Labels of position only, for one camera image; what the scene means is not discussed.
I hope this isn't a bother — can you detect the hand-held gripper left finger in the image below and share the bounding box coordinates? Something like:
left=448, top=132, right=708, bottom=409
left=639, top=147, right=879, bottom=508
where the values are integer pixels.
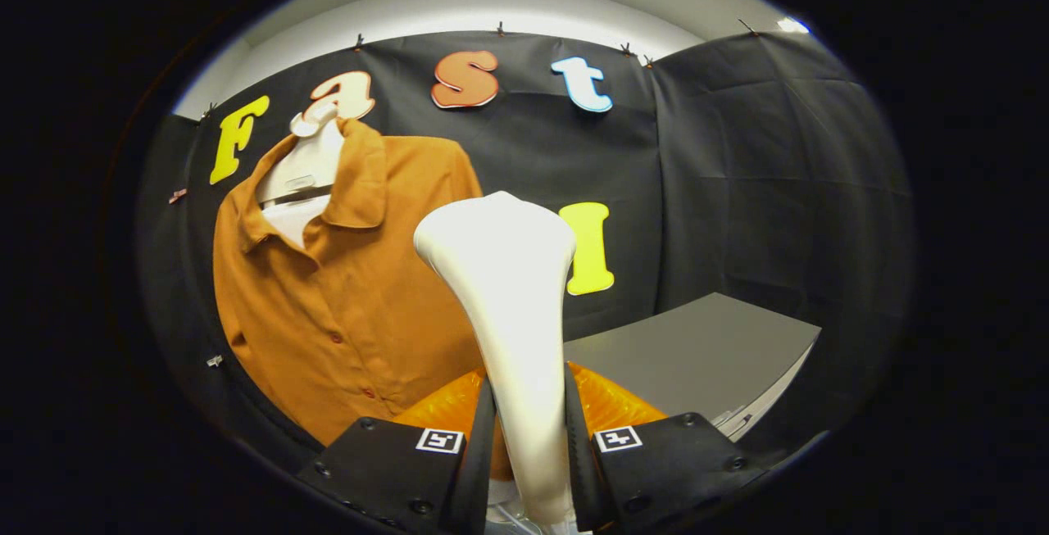
left=297, top=367, right=498, bottom=535

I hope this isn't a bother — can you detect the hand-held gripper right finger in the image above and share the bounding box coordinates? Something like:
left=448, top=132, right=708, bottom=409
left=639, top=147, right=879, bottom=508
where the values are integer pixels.
left=564, top=361, right=767, bottom=534

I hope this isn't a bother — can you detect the white garment steamer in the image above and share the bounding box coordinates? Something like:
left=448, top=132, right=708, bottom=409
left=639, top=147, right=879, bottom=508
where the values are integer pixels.
left=414, top=191, right=579, bottom=526

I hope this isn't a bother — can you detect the orange button-up shirt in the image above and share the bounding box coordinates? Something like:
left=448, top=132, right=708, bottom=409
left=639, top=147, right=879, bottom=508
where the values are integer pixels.
left=213, top=117, right=514, bottom=483

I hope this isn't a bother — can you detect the white clothes hanger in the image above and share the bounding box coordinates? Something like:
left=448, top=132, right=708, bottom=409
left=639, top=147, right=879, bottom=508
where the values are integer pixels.
left=256, top=101, right=346, bottom=208

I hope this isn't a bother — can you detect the black backdrop cloth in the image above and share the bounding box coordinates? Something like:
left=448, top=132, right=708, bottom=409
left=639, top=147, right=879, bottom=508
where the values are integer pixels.
left=135, top=31, right=915, bottom=478

